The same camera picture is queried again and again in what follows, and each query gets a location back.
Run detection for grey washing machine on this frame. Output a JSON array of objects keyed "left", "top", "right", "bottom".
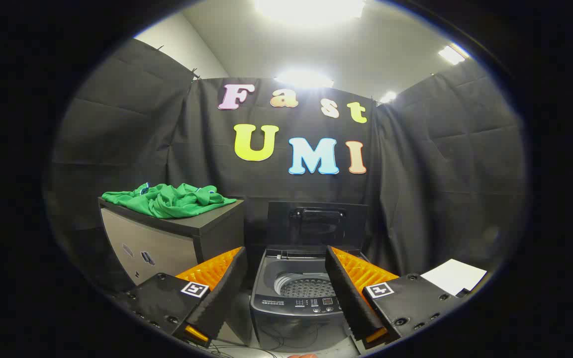
[{"left": 250, "top": 249, "right": 367, "bottom": 353}]

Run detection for dark grey cabinet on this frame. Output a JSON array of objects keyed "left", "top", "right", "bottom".
[{"left": 97, "top": 197, "right": 246, "bottom": 295}]

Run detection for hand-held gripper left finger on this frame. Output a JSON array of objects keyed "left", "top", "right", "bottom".
[{"left": 117, "top": 246, "right": 248, "bottom": 349}]

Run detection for rectangular ceiling light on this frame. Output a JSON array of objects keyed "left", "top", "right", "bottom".
[{"left": 438, "top": 45, "right": 467, "bottom": 65}]

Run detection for white paper sheet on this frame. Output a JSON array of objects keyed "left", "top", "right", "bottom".
[{"left": 420, "top": 259, "right": 487, "bottom": 297}]

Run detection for large ceiling light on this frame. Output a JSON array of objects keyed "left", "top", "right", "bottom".
[{"left": 254, "top": 0, "right": 367, "bottom": 25}]

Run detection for thin black cables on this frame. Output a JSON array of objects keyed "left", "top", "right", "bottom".
[{"left": 207, "top": 342, "right": 280, "bottom": 358}]

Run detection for oval ceiling light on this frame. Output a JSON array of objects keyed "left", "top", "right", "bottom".
[{"left": 274, "top": 70, "right": 334, "bottom": 89}]

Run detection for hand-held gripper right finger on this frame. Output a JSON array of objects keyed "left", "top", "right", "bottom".
[{"left": 325, "top": 245, "right": 466, "bottom": 351}]

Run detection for black backdrop cloth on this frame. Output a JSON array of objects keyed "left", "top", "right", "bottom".
[{"left": 43, "top": 39, "right": 528, "bottom": 299}]

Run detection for green polo shirt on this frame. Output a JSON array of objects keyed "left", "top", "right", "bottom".
[{"left": 101, "top": 182, "right": 237, "bottom": 219}]

